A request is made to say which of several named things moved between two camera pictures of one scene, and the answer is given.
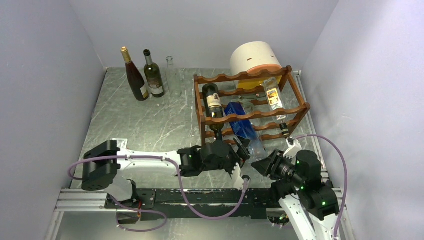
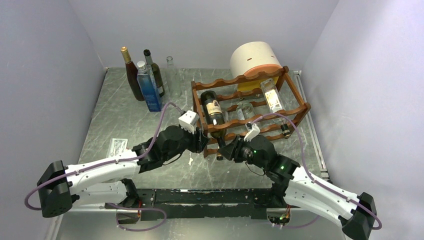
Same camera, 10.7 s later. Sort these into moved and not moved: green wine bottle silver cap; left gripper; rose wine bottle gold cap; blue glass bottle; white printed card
Moved: left gripper; blue glass bottle
Not moved: green wine bottle silver cap; rose wine bottle gold cap; white printed card
